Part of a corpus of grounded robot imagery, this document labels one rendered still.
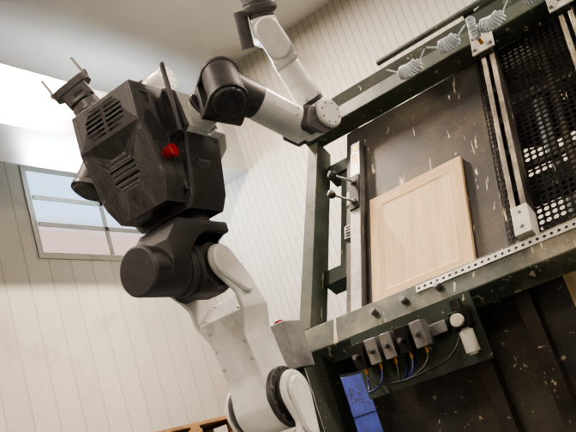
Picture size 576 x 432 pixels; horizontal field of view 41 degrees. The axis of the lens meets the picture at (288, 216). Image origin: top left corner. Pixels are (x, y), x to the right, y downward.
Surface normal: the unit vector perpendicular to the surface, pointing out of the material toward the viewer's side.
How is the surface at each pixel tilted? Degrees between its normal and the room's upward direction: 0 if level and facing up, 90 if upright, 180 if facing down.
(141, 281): 90
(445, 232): 58
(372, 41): 90
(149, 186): 105
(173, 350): 90
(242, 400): 86
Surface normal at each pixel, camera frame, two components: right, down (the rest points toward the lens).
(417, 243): -0.63, -0.55
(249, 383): -0.57, -0.12
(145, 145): -0.45, 0.16
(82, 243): 0.78, -0.40
